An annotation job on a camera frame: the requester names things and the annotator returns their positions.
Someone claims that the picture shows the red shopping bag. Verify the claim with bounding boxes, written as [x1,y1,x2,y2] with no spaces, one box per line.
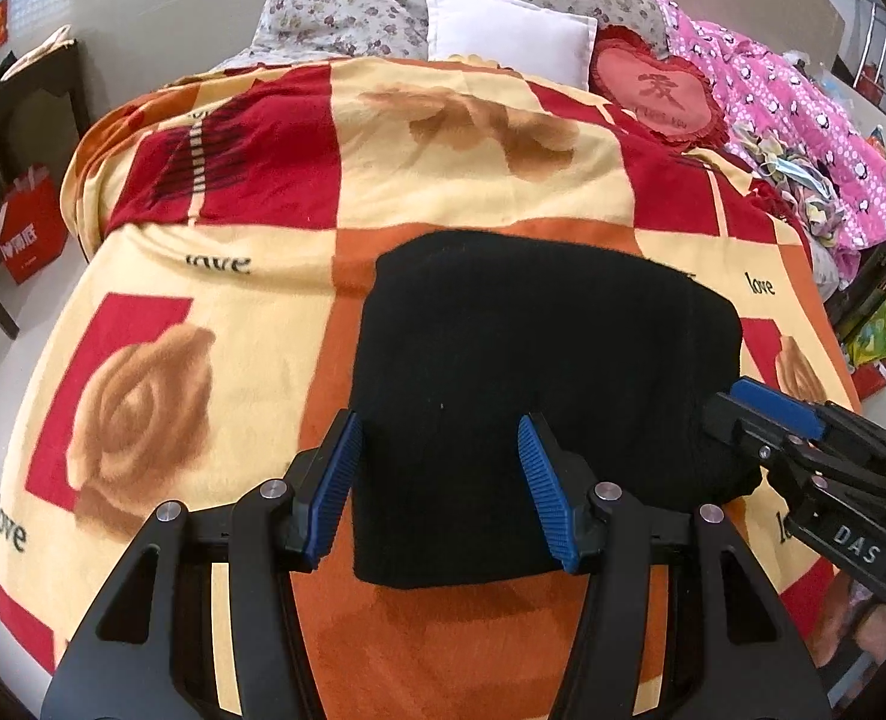
[0,163,70,286]

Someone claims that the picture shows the dark wooden bed frame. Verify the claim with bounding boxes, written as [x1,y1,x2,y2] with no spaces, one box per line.
[824,226,886,332]

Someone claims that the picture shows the green packet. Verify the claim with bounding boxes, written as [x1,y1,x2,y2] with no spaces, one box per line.
[844,292,886,370]

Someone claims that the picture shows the pink printed quilt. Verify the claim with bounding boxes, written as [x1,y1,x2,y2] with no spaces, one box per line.
[649,0,886,252]

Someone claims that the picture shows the person's right hand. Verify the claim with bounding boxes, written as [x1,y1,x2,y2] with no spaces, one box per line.
[814,577,886,665]

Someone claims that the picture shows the red heart pillow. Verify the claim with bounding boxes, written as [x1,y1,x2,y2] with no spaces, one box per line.
[587,25,731,147]

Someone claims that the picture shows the floral grey quilt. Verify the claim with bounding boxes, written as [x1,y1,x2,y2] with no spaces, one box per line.
[214,0,673,72]

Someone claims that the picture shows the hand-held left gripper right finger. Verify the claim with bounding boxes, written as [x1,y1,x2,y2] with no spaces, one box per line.
[516,413,839,720]

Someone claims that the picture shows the dark wooden desk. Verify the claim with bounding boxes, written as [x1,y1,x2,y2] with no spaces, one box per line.
[0,37,93,340]

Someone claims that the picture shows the rose print blanket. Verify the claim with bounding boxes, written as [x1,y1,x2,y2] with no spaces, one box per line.
[0,56,864,720]

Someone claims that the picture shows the black pants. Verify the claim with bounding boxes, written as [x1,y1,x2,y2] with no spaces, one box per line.
[351,231,763,590]

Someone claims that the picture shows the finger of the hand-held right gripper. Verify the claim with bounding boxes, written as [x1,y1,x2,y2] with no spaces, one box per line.
[701,378,886,482]

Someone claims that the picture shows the colourful crumpled cloth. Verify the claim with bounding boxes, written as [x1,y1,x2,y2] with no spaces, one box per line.
[739,126,853,247]

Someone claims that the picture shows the white pillow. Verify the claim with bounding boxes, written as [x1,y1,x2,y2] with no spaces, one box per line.
[423,0,598,89]

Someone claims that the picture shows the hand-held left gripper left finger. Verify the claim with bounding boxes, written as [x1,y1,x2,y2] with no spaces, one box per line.
[41,409,364,720]

